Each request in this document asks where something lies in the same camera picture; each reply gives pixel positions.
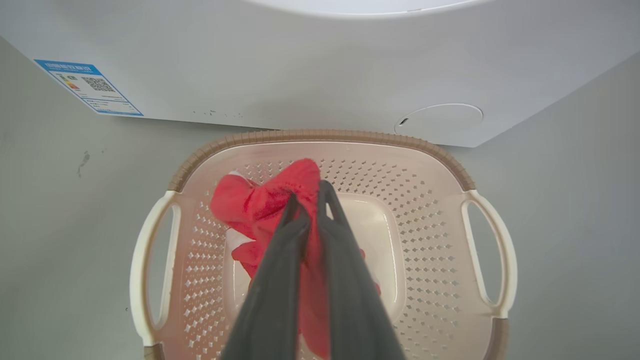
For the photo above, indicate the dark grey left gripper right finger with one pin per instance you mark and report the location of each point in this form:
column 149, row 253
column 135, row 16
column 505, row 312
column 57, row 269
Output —
column 350, row 295

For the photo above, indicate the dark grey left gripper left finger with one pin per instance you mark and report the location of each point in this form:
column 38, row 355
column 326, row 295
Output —
column 272, row 295

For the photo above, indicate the red cloth garment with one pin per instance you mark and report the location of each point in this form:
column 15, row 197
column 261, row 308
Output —
column 265, row 200

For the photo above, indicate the beige perforated laundry basket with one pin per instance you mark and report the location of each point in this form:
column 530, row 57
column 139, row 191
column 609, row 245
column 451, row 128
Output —
column 425, row 240

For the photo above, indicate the white washing machine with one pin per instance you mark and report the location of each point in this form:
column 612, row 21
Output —
column 300, row 65

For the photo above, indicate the blue energy label sticker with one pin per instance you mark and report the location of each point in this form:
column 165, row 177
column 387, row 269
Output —
column 88, row 87

